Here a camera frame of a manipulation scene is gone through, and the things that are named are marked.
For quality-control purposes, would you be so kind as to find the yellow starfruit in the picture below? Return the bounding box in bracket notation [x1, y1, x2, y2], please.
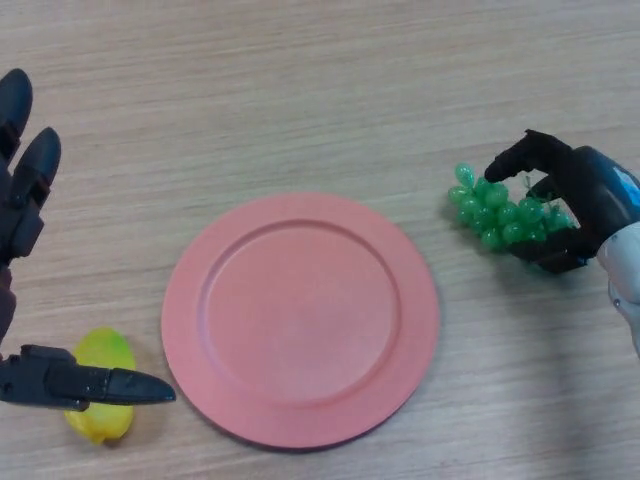
[63, 327, 137, 446]

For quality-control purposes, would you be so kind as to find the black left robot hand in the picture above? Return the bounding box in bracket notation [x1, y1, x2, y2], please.
[0, 68, 177, 412]

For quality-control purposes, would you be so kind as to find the green grapes bunch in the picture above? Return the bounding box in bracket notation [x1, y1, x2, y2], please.
[447, 162, 576, 254]

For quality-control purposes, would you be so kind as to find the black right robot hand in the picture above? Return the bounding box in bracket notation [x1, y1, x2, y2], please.
[483, 128, 640, 275]

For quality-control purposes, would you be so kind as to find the pink round plate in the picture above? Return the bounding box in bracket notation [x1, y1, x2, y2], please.
[160, 192, 442, 454]

